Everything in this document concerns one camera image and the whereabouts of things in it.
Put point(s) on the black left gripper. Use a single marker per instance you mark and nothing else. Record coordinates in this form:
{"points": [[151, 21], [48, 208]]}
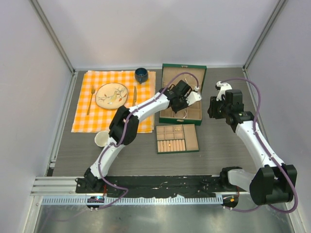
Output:
{"points": [[176, 109]]}

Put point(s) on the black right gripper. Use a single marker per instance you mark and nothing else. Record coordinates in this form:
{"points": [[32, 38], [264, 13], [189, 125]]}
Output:
{"points": [[212, 111]]}

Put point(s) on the green jewelry tray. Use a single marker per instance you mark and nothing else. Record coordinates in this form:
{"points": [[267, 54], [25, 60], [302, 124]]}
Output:
{"points": [[168, 140]]}

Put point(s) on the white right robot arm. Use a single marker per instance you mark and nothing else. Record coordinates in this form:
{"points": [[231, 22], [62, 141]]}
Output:
{"points": [[274, 180]]}

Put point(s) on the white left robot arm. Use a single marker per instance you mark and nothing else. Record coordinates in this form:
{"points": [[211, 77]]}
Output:
{"points": [[124, 126]]}

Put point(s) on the green jewelry box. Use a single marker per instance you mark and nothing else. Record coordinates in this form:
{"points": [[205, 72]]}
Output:
{"points": [[193, 75]]}

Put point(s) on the dark blue cup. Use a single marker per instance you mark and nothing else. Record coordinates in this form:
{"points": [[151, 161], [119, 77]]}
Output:
{"points": [[141, 75]]}

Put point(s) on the gold table knife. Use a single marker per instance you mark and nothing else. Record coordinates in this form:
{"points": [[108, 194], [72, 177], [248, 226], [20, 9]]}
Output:
{"points": [[134, 96]]}

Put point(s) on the floral ceramic plate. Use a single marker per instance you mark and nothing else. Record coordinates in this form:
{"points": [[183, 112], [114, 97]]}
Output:
{"points": [[111, 96]]}

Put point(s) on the gold fork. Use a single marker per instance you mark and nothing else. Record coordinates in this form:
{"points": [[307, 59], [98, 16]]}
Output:
{"points": [[90, 101]]}

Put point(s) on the white green paper cup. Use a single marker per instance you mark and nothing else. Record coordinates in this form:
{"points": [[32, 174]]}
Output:
{"points": [[101, 138]]}

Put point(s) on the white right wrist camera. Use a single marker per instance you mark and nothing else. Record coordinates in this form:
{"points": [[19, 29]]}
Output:
{"points": [[222, 87]]}

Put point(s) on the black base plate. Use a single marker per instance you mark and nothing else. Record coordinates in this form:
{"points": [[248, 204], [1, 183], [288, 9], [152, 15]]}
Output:
{"points": [[193, 186]]}

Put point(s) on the white slotted cable duct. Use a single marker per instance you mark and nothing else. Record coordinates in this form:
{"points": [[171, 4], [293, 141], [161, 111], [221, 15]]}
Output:
{"points": [[93, 200]]}

